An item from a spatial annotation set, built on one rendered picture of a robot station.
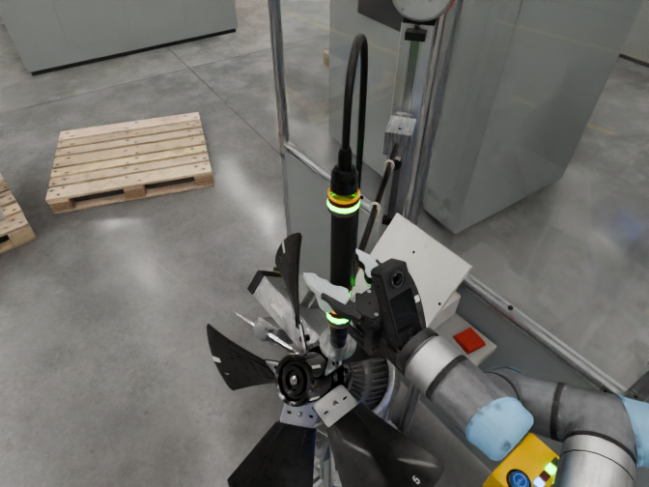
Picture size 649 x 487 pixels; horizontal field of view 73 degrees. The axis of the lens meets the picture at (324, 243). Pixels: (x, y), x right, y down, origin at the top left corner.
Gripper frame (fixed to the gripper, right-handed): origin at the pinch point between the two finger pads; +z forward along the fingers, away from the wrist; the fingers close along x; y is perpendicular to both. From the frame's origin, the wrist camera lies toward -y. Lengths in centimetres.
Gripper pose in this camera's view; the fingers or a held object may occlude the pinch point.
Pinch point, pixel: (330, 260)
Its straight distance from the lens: 70.7
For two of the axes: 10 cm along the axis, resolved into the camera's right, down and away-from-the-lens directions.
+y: 0.0, 7.1, 7.0
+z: -6.2, -5.5, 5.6
